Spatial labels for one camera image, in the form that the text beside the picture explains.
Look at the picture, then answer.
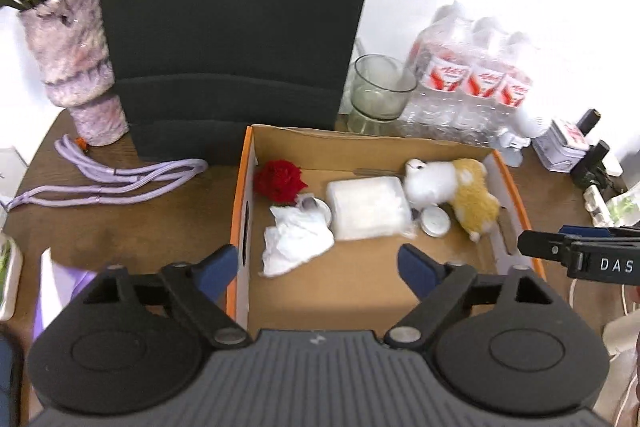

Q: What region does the small tin box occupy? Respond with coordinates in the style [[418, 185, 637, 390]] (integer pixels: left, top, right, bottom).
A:
[[532, 120, 590, 173]]

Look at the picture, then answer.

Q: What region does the mottled purple vase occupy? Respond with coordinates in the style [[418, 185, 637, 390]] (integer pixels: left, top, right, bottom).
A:
[[18, 0, 128, 146]]

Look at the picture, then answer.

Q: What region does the small clear zip bag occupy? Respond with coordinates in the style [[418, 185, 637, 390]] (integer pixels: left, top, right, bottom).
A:
[[296, 193, 332, 227]]

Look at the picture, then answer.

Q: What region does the black box pair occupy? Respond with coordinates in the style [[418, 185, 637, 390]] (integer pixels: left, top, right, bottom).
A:
[[570, 108, 610, 190]]

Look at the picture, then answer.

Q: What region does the white tissue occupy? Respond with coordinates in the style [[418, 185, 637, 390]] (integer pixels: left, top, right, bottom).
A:
[[262, 206, 335, 277]]

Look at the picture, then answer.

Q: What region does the water bottle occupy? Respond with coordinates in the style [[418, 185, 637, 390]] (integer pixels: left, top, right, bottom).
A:
[[491, 32, 532, 140], [456, 17, 504, 144], [401, 2, 471, 138]]

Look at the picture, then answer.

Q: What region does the black paper bag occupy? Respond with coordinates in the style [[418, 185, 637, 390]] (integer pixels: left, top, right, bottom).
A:
[[100, 0, 364, 164]]

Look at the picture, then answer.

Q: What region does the red orange cardboard box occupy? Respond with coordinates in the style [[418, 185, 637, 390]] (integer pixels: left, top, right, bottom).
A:
[[224, 124, 542, 333]]

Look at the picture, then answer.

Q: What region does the white jar lid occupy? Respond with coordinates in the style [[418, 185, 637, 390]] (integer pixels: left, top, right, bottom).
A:
[[419, 206, 451, 239]]

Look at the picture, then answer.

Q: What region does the left water bottle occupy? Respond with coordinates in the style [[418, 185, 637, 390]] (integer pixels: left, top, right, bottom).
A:
[[401, 2, 471, 138]]

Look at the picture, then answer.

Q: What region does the glass straw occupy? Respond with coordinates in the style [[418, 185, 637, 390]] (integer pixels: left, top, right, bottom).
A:
[[352, 36, 368, 62]]

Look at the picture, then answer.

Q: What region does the white charging cable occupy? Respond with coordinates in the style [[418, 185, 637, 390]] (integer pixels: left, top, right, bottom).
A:
[[568, 278, 640, 427]]

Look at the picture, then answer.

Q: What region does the lilac rope cord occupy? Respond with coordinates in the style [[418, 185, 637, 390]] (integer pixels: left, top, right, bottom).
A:
[[4, 133, 210, 212]]

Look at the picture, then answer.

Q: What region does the yellow white plush toy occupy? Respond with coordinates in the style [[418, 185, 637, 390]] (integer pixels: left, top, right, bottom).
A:
[[402, 158, 501, 243]]

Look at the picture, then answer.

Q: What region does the middle water bottle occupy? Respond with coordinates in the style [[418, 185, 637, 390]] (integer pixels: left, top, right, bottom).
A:
[[456, 17, 504, 144]]

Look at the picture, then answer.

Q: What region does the red artificial rose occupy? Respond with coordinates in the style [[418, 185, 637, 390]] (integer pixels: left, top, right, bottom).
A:
[[253, 159, 307, 205]]

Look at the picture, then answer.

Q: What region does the right water bottle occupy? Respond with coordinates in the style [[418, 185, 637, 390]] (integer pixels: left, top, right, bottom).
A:
[[491, 32, 532, 140]]

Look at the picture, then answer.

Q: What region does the translucent cotton swab box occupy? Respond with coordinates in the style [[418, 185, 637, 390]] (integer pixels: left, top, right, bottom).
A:
[[326, 176, 413, 242]]

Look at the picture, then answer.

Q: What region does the glass cup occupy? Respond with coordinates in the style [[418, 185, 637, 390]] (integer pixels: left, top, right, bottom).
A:
[[347, 54, 418, 135]]

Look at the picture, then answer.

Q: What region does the white astronaut speaker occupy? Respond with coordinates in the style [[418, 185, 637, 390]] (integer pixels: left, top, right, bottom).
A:
[[497, 103, 551, 167]]

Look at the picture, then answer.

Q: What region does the purple tissue pack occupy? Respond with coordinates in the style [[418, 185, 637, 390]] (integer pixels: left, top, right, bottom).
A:
[[32, 248, 96, 340]]

